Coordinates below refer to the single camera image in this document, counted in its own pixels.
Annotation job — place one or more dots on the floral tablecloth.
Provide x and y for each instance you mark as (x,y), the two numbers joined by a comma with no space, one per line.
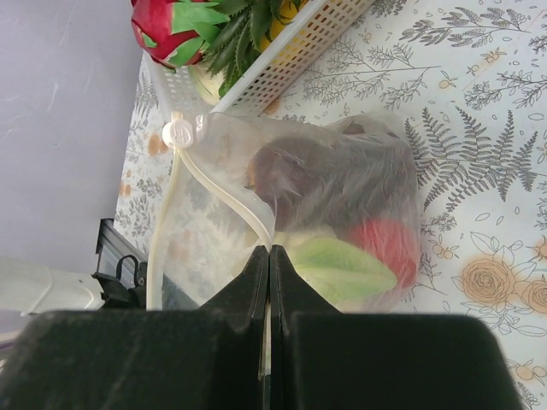
(469,80)

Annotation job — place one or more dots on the dark purple grape bunch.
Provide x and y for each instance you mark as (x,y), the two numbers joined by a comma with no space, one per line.
(367,174)

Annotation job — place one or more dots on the orange pineapple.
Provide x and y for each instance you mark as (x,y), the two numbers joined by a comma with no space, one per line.
(252,25)

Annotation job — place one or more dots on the red apple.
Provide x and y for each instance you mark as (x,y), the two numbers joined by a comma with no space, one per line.
(392,243)

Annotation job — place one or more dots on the pink dragon fruit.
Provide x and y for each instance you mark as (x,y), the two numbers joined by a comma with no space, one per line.
(176,33)

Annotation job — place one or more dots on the aluminium frame rail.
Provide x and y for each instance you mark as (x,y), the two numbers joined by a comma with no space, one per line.
(117,257)

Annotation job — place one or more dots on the dark mangosteen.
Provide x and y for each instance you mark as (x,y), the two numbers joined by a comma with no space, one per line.
(286,169)

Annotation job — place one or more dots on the white fruit basket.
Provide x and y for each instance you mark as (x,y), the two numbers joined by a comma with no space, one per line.
(316,26)

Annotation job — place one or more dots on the clear zip top bag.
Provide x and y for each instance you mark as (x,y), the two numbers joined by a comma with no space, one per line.
(210,223)

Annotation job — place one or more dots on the white green cauliflower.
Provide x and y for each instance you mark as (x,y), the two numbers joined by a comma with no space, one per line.
(349,278)

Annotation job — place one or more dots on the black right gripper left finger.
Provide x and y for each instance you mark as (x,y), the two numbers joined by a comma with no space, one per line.
(207,358)

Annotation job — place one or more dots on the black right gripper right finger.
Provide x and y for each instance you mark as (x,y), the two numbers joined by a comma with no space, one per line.
(325,359)

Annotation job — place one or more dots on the pale cabbage wedge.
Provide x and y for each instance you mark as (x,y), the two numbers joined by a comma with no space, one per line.
(207,85)

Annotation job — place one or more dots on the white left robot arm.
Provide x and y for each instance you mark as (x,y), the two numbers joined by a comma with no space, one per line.
(28,290)

